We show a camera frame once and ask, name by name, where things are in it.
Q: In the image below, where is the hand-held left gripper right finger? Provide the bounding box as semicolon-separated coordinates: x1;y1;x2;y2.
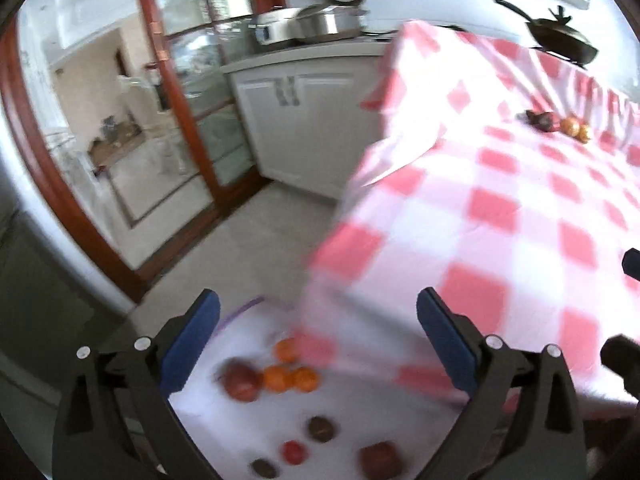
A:
416;287;588;480

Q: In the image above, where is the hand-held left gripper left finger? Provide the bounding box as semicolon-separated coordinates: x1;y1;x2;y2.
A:
52;288;221;480

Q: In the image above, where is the red apple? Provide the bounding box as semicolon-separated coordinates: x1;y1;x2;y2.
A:
357;441;406;480
220;361;264;403

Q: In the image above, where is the white box with purple rim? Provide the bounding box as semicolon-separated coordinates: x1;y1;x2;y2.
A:
165;295;483;480

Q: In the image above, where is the dark brown passion fruit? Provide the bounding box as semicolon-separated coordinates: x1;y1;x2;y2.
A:
306;415;337;443
250;458;280;480

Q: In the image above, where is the small red tomato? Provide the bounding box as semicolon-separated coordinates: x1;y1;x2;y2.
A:
281;440;308;466

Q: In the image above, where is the red white checkered tablecloth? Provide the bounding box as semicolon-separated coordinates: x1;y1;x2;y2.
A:
304;20;640;407

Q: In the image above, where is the dark grey cabinet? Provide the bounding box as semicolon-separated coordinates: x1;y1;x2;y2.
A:
0;210;138;411

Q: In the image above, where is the black wok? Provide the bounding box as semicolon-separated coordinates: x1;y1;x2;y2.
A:
494;0;600;68

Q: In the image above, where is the white kitchen cabinet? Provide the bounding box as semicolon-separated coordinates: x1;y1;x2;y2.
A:
222;42;398;202

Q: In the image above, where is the silver rice cooker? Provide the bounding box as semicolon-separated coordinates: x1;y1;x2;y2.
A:
252;0;370;47

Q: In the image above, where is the wooden glass door frame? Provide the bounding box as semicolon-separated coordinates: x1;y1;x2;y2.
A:
0;0;287;306

